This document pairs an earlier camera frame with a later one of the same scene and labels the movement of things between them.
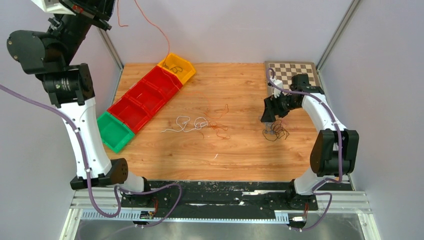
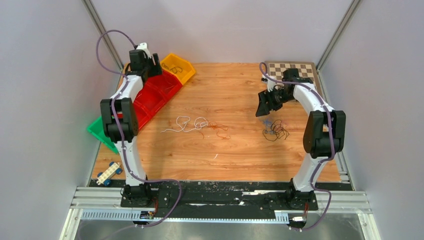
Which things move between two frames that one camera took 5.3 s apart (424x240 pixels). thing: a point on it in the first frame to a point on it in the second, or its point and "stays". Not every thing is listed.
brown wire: (277, 132) stays
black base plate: (235, 196) stays
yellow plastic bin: (183, 68) stays
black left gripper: (99, 10) to (156, 69)
